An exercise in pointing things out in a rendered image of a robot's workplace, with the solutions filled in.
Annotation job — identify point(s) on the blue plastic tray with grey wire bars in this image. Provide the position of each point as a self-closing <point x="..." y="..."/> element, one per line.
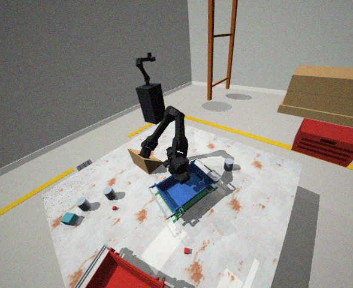
<point x="177" y="195"/>

